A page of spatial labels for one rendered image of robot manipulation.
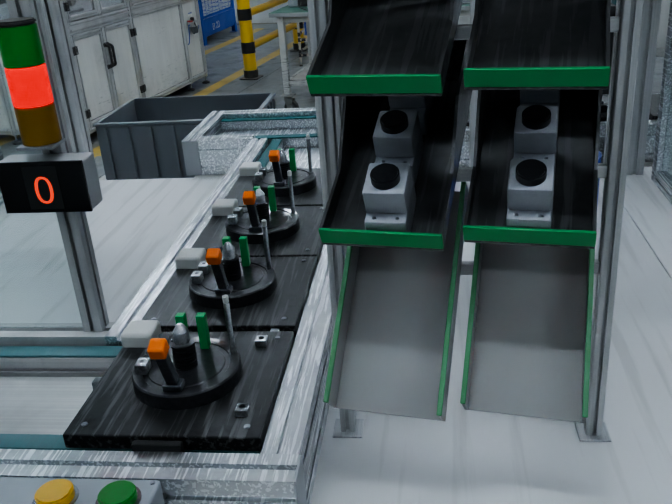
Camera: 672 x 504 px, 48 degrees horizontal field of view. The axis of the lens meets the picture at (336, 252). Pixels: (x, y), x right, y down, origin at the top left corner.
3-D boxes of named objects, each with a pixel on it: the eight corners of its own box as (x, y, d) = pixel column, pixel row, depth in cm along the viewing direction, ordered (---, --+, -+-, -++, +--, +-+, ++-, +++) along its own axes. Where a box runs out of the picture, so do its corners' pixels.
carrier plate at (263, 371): (262, 451, 87) (260, 436, 86) (65, 448, 90) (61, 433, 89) (295, 342, 109) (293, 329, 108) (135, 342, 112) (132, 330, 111)
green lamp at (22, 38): (34, 67, 93) (24, 26, 91) (-4, 69, 94) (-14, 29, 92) (52, 60, 98) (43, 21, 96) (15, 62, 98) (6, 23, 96)
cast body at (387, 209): (409, 242, 79) (401, 195, 74) (367, 241, 80) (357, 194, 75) (419, 185, 84) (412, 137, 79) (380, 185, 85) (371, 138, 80)
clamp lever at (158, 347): (179, 388, 92) (162, 351, 87) (163, 388, 92) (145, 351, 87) (185, 363, 94) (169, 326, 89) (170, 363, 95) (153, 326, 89)
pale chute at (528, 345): (585, 423, 82) (587, 417, 78) (463, 409, 86) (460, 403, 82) (595, 189, 91) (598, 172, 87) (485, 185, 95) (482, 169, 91)
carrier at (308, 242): (318, 265, 132) (312, 197, 127) (185, 266, 135) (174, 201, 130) (333, 214, 154) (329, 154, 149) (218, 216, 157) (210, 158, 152)
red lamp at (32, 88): (43, 107, 95) (34, 68, 93) (6, 109, 96) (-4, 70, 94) (60, 98, 100) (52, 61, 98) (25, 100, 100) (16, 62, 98)
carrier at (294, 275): (296, 337, 110) (288, 259, 105) (138, 337, 113) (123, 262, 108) (318, 265, 132) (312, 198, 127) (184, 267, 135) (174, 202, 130)
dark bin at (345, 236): (443, 252, 78) (438, 201, 72) (322, 245, 81) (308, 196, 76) (474, 82, 95) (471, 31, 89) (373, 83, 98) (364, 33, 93)
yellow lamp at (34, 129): (52, 146, 97) (43, 108, 95) (15, 147, 98) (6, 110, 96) (68, 135, 102) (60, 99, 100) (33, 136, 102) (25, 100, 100)
